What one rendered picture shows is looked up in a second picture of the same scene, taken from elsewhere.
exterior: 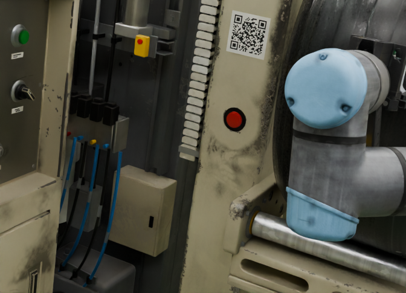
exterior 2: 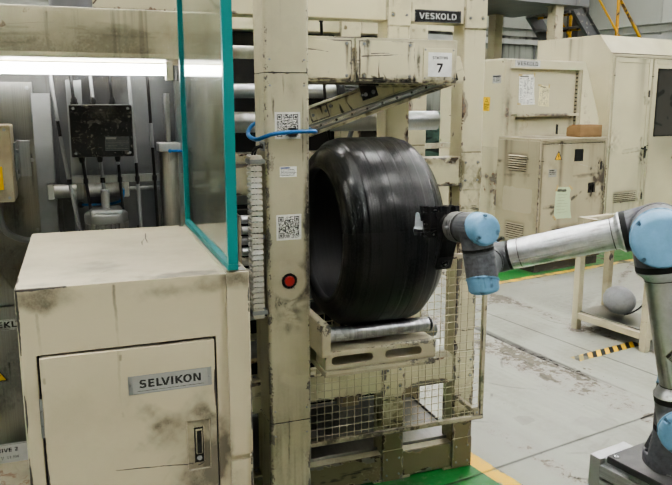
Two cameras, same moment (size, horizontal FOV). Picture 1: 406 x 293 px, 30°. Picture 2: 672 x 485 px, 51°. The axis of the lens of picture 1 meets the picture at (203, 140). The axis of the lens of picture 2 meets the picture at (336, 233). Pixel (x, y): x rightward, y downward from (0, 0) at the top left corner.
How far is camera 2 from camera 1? 1.26 m
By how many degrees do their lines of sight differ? 43
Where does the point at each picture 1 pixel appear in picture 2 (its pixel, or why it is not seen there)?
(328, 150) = (490, 253)
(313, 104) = (487, 235)
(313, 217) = (492, 283)
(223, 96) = (279, 269)
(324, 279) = (380, 347)
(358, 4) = (384, 192)
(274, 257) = (349, 348)
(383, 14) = (397, 194)
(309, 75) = (483, 225)
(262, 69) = (301, 244)
